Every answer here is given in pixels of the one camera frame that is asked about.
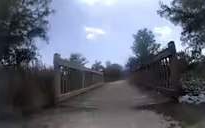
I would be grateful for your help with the distant group of trees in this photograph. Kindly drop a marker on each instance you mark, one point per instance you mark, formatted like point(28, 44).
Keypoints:
point(113, 71)

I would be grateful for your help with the tall brown reeds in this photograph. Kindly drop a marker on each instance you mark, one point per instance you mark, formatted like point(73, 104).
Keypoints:
point(21, 88)

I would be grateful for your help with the wooden bridge railing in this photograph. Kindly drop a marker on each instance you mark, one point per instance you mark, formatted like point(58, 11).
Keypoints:
point(73, 78)
point(161, 71)

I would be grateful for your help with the overhanging leafy tree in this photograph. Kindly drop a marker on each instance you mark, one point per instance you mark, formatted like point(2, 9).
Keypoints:
point(193, 20)

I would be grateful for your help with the grey bridge deck path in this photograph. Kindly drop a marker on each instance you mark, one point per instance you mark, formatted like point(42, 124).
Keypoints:
point(113, 103)

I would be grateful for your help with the pale stones heap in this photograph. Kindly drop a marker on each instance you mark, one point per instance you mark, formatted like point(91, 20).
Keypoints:
point(193, 99)

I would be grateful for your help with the dark ground verge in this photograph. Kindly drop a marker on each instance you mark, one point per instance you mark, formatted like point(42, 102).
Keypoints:
point(186, 113)

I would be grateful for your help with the round-crowned tree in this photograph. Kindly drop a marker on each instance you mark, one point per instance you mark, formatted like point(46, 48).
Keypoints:
point(144, 45)

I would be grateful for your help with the dark green bushes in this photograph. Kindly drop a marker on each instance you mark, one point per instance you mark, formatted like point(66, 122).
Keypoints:
point(198, 78)

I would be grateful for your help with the large dark tree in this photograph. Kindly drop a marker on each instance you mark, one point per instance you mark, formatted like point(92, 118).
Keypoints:
point(13, 30)

